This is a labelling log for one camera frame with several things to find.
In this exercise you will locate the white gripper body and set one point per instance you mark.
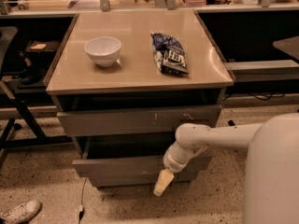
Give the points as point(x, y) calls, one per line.
point(172, 164)

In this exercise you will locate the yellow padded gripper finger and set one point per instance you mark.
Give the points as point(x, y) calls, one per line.
point(165, 177)

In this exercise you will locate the grey drawer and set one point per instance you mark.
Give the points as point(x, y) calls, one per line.
point(124, 156)
point(136, 120)
point(124, 182)

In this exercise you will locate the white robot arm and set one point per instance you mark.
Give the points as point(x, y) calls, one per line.
point(271, 191)

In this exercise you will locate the grey top drawer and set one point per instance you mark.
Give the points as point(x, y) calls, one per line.
point(136, 120)

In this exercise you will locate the grey bottom drawer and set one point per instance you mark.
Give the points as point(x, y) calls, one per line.
point(124, 182)

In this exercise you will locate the grey drawer cabinet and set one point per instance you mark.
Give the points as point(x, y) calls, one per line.
point(134, 81)

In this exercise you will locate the black wheeled stand right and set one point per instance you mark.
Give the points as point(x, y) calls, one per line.
point(231, 123)

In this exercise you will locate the blue chip bag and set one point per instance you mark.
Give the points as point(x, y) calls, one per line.
point(168, 54)

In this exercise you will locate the white bowl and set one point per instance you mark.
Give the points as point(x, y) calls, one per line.
point(103, 50)

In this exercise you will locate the white sneaker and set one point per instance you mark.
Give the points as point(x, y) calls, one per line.
point(21, 213)

